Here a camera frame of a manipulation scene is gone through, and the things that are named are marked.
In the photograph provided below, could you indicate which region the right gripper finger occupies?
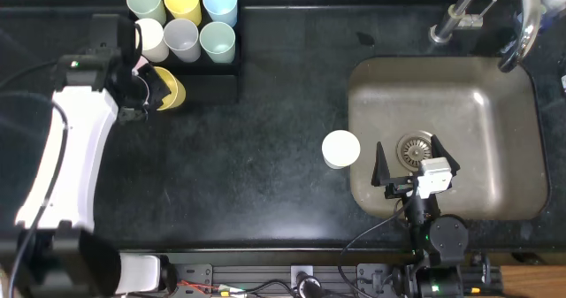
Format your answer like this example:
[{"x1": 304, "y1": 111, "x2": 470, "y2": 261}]
[
  {"x1": 430, "y1": 134, "x2": 462, "y2": 175},
  {"x1": 371, "y1": 141, "x2": 393, "y2": 187}
]

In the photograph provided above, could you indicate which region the steel sink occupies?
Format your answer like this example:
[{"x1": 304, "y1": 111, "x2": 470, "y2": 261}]
[{"x1": 348, "y1": 56, "x2": 550, "y2": 222}]

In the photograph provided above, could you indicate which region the pale green cup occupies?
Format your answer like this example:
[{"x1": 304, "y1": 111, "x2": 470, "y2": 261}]
[
  {"x1": 199, "y1": 20, "x2": 237, "y2": 65},
  {"x1": 126, "y1": 0, "x2": 167, "y2": 25}
]

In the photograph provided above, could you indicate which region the black tray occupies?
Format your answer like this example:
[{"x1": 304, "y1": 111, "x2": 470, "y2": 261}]
[{"x1": 121, "y1": 5, "x2": 242, "y2": 105}]

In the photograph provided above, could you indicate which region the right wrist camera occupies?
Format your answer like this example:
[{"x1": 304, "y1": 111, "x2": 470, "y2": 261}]
[{"x1": 415, "y1": 157, "x2": 454, "y2": 201}]

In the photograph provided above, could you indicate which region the pink cup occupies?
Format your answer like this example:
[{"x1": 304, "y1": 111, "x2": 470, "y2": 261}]
[{"x1": 132, "y1": 55, "x2": 150, "y2": 76}]

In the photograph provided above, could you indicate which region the steel tap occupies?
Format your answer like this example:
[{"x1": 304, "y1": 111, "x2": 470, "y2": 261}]
[{"x1": 427, "y1": 0, "x2": 544, "y2": 73}]

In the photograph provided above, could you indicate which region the mounting rail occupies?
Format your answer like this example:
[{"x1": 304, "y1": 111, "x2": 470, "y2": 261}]
[{"x1": 119, "y1": 262, "x2": 505, "y2": 298}]

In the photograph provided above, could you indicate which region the grey cup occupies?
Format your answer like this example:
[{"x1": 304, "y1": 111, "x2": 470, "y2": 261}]
[{"x1": 163, "y1": 18, "x2": 202, "y2": 64}]

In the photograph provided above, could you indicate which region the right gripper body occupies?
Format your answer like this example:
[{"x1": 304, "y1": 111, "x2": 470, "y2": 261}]
[{"x1": 383, "y1": 176, "x2": 419, "y2": 200}]

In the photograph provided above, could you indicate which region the white cup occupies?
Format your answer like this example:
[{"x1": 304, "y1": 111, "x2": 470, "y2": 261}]
[
  {"x1": 134, "y1": 18, "x2": 170, "y2": 63},
  {"x1": 321, "y1": 129, "x2": 362, "y2": 170}
]

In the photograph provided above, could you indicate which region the black cable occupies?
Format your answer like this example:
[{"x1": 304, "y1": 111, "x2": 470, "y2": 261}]
[
  {"x1": 337, "y1": 191, "x2": 419, "y2": 298},
  {"x1": 0, "y1": 60, "x2": 71, "y2": 298}
]

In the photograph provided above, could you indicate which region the yellow cup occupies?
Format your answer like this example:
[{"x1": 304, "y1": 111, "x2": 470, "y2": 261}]
[
  {"x1": 163, "y1": 0, "x2": 203, "y2": 27},
  {"x1": 152, "y1": 65, "x2": 187, "y2": 111}
]

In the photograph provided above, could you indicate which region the blue cup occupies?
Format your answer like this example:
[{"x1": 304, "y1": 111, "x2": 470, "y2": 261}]
[{"x1": 202, "y1": 0, "x2": 239, "y2": 27}]

